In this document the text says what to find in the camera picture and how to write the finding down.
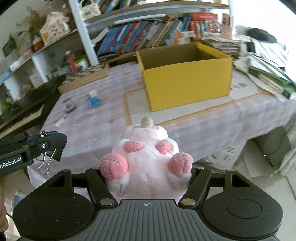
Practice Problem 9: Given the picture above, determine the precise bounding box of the pile of papers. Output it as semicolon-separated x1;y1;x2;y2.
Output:
201;32;295;101

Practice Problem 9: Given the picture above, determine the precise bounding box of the wooden chess board box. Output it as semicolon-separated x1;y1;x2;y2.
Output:
58;63;110;94

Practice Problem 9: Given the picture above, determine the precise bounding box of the green thick book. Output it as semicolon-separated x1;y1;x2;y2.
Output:
248;68;295;99

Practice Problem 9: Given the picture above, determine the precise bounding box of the pink checkered tablecloth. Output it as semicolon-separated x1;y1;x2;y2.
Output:
28;62;295;187

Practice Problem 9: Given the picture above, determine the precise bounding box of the white green lidded tub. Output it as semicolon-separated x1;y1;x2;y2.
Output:
74;57;90;72

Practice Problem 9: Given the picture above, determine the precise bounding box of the white power adapter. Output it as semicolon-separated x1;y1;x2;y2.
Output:
85;90;97;99

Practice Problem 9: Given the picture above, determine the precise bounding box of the black binder clip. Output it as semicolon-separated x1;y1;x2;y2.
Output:
38;149;56;175

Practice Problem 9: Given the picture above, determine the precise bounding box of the black electronic keyboard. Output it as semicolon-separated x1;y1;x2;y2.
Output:
1;75;66;138

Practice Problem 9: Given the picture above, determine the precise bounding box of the grey toy car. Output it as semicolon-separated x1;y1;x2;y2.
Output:
64;101;76;113

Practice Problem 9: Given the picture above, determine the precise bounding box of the row of leaning books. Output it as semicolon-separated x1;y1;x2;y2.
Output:
95;16;192;57

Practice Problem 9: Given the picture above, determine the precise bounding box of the white bookshelf unit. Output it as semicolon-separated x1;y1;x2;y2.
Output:
1;1;233;100

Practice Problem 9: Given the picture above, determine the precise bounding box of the pink paper house ornament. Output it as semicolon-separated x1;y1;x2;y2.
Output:
40;11;71;46

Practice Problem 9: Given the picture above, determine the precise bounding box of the yellow cardboard box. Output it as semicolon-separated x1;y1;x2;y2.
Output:
136;43;233;111

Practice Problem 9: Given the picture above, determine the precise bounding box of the pink plush toy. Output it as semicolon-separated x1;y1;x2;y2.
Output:
99;117;193;201

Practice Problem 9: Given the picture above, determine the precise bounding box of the blue plastic block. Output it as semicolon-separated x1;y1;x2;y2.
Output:
87;97;102;108

